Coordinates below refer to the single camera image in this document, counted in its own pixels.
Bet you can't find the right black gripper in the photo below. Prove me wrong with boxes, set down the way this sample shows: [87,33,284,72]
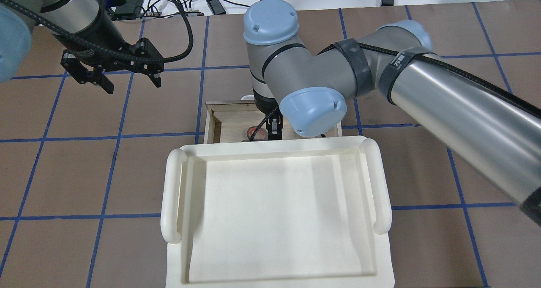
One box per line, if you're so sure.
[254,95,283,140]

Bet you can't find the wooden drawer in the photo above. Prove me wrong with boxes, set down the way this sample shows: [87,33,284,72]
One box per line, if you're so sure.
[204,100,344,144]

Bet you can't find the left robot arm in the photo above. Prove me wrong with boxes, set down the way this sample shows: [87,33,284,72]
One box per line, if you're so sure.
[1,0,164,95]

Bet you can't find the white plastic tray box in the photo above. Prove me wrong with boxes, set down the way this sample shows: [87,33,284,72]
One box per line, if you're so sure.
[161,136,395,288]

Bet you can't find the orange grey scissors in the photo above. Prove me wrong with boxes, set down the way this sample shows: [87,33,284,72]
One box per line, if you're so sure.
[241,126,268,142]

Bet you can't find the black braided cable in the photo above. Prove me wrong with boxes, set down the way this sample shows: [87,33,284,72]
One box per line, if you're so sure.
[0,0,195,66]

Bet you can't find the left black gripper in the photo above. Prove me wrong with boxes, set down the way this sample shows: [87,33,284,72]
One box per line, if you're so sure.
[60,38,164,95]

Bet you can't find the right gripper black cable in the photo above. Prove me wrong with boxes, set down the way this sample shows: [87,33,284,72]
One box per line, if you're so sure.
[251,106,281,141]

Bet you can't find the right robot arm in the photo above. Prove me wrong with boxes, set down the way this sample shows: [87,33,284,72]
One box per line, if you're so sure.
[243,0,541,224]

